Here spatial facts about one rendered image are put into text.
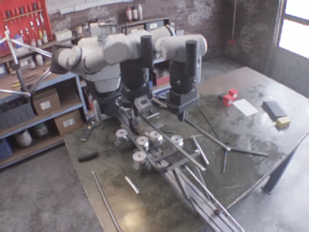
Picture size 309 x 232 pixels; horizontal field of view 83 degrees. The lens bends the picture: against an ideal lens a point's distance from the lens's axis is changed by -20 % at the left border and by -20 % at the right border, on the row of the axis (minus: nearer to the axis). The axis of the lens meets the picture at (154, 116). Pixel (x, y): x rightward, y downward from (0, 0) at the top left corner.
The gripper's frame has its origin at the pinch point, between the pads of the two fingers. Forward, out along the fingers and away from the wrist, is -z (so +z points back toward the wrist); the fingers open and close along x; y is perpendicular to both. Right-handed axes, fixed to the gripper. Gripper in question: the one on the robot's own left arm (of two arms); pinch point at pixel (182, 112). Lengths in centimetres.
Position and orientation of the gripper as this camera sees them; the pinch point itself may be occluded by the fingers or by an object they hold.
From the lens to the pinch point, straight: 72.6
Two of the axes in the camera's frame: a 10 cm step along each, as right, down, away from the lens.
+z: -0.5, -7.9, -6.1
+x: 7.8, -4.0, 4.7
